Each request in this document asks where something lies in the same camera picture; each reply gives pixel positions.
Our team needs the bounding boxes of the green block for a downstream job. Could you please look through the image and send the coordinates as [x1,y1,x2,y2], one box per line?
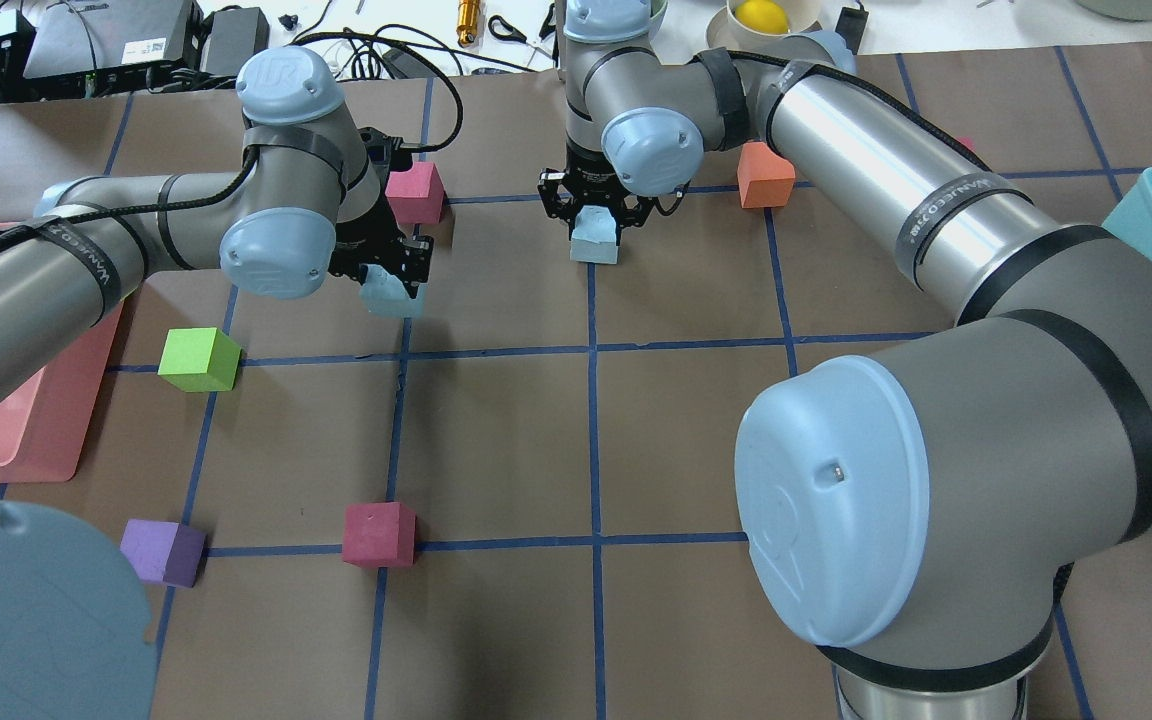
[157,327,242,393]

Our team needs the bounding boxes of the orange block top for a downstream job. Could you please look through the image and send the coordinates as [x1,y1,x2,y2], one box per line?
[737,141,797,210]

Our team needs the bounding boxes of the brass cylinder tool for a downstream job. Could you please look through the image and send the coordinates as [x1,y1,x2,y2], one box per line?
[456,0,483,47]

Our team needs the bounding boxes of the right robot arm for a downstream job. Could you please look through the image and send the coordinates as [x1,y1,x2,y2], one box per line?
[556,1,1152,719]

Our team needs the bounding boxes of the black power adapter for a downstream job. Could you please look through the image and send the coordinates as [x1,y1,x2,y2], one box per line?
[380,44,435,79]

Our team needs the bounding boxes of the bowl with lemon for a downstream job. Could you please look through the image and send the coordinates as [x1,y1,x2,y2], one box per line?
[727,0,823,37]

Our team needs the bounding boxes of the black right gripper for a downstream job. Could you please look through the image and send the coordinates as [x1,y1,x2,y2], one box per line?
[538,141,657,241]

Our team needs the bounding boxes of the black electronics box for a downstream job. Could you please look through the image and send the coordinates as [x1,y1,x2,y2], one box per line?
[23,1,204,94]

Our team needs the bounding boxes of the dark pink block bottom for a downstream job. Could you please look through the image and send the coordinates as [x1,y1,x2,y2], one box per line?
[340,501,419,569]

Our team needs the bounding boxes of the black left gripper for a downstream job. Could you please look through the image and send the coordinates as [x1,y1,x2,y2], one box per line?
[328,128,433,301]

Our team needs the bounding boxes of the pink block top left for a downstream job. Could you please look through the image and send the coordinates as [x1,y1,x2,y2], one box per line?
[387,161,445,225]

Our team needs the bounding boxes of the pink plastic bin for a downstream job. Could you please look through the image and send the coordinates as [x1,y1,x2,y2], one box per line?
[0,218,145,483]

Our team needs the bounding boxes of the purple block bottom left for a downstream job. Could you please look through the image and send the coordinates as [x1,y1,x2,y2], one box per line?
[120,518,206,588]

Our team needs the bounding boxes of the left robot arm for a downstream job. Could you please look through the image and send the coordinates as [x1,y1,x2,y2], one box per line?
[0,46,433,402]

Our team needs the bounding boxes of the black cables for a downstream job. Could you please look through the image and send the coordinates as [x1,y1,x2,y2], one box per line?
[281,0,558,151]

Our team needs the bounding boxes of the light blue block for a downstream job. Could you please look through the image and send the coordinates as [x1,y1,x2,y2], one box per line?
[570,205,620,265]
[358,264,425,319]

